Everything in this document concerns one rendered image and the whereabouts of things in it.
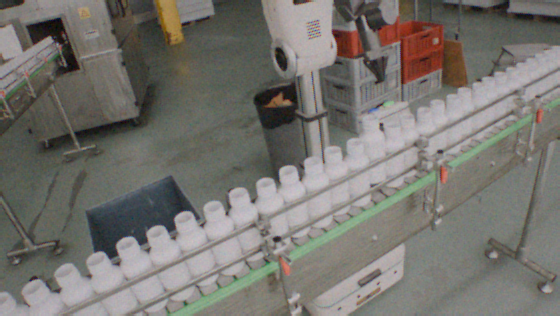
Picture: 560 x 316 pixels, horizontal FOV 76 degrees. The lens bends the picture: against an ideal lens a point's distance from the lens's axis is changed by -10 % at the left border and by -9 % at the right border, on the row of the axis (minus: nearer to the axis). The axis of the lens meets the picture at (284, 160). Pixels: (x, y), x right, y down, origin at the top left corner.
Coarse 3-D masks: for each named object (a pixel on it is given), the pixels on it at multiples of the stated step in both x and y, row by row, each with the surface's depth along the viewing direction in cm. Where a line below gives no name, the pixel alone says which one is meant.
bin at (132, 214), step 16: (128, 192) 125; (144, 192) 128; (160, 192) 131; (176, 192) 134; (96, 208) 121; (112, 208) 124; (128, 208) 127; (144, 208) 130; (160, 208) 133; (176, 208) 136; (192, 208) 115; (96, 224) 123; (112, 224) 126; (128, 224) 129; (144, 224) 132; (160, 224) 135; (96, 240) 114; (112, 240) 128; (144, 240) 134; (112, 256) 130
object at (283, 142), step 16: (256, 96) 269; (272, 96) 283; (288, 96) 286; (272, 112) 249; (288, 112) 247; (272, 128) 257; (288, 128) 254; (272, 144) 267; (288, 144) 261; (272, 160) 279; (288, 160) 269
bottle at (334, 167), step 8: (328, 152) 88; (336, 152) 88; (328, 160) 86; (336, 160) 85; (328, 168) 87; (336, 168) 86; (344, 168) 87; (328, 176) 87; (336, 176) 86; (344, 176) 87; (344, 184) 88; (336, 192) 88; (344, 192) 89; (336, 200) 89; (344, 200) 90; (344, 208) 91
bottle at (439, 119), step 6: (432, 102) 101; (438, 102) 101; (444, 102) 99; (432, 108) 99; (438, 108) 98; (444, 108) 99; (432, 114) 100; (438, 114) 99; (444, 114) 100; (432, 120) 100; (438, 120) 99; (444, 120) 99; (438, 126) 100; (444, 132) 101; (438, 138) 101; (444, 138) 102; (438, 144) 102; (444, 144) 103
